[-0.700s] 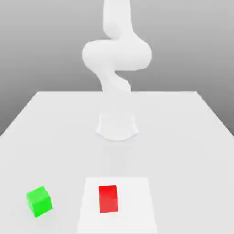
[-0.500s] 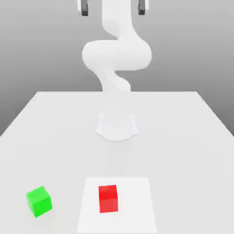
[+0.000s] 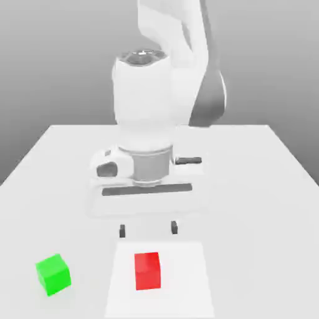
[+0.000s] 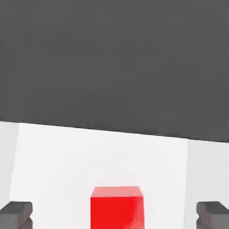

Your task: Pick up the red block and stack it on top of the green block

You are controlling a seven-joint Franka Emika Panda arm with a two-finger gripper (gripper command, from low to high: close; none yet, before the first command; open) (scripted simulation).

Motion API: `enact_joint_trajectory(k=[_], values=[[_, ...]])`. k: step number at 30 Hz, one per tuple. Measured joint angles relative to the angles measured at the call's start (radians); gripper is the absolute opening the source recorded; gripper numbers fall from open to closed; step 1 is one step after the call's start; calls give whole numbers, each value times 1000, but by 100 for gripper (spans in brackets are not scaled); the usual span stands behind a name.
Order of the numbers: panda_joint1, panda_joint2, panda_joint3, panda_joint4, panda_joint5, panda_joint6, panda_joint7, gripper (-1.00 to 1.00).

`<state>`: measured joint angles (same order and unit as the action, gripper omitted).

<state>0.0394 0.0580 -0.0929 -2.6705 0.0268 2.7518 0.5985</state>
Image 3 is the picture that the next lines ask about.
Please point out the small green cube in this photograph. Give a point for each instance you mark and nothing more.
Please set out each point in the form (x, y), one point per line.
(53, 274)

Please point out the small red cube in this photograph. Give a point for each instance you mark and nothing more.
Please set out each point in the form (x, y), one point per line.
(147, 271)

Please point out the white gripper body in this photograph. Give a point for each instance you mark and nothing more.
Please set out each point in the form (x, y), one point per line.
(147, 199)

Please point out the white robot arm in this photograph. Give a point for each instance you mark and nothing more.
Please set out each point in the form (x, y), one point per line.
(142, 99)

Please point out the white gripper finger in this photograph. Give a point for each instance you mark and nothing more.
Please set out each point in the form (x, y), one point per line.
(121, 230)
(174, 227)

